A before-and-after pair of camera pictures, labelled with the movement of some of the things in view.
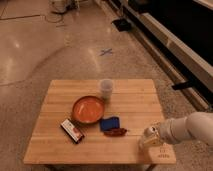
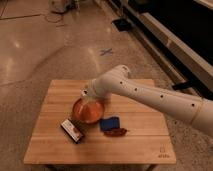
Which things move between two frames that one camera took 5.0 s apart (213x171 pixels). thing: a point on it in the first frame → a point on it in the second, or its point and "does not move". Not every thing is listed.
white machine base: [58, 6] does not move
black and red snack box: [73, 132] does not move
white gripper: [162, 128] → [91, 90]
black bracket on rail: [187, 85] does not move
